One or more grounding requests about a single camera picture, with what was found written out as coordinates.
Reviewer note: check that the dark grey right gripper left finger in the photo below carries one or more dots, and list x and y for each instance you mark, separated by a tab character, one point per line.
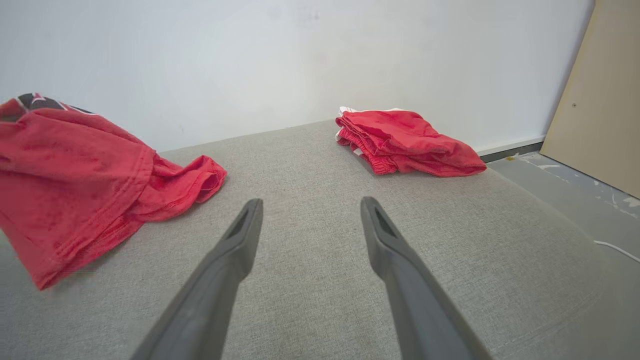
215	290

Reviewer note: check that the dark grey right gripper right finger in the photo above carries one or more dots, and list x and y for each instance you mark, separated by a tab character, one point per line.
410	290

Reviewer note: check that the red shorts with white trim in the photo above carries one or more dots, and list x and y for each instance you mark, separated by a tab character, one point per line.
405	142

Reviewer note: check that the red Bulls basketball jersey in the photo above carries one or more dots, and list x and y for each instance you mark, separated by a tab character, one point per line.
75	185

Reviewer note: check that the beige wooden board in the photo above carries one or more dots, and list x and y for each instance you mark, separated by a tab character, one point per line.
600	95

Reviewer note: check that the white wall baseboard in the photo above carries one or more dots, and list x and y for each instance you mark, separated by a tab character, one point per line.
507	146

